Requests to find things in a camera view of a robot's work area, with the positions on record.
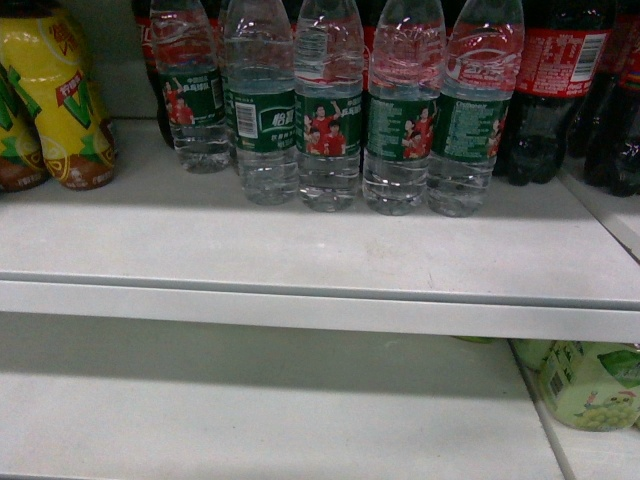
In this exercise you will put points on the cola bottle far right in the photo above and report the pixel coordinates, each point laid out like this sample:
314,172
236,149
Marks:
609,161

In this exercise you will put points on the white metal shelf board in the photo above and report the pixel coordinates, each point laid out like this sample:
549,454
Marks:
160,243

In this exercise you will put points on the green juice bottle behind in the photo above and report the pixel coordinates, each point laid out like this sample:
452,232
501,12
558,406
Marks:
532,353

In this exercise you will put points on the green grape juice bottle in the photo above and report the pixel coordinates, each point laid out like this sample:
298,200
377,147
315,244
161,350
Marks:
591,386

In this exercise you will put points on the water bottle far left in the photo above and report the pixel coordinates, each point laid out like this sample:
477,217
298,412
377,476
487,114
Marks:
185,54

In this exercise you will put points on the yellow lemon tea bottle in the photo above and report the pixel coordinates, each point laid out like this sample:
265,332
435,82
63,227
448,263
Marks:
46,64
22,164

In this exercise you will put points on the cola bottle red label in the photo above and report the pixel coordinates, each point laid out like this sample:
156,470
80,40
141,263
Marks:
564,41

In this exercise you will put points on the water bottle red players label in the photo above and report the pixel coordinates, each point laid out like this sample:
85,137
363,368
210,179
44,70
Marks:
328,69

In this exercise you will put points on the water bottle rightmost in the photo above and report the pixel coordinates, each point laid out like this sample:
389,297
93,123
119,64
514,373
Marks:
483,59

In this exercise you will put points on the water bottle barcode label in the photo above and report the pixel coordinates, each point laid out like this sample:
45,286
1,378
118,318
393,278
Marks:
258,44

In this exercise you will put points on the water bottle behind front one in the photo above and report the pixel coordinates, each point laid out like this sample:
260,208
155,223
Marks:
405,78

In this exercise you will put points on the white lower shelf board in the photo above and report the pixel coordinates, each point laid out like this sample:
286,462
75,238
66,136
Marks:
134,399

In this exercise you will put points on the yellow lemon tea bottle left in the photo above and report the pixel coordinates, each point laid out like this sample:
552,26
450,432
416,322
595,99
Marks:
22,164

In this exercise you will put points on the cola bottle behind left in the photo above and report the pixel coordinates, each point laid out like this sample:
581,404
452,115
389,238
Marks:
141,12

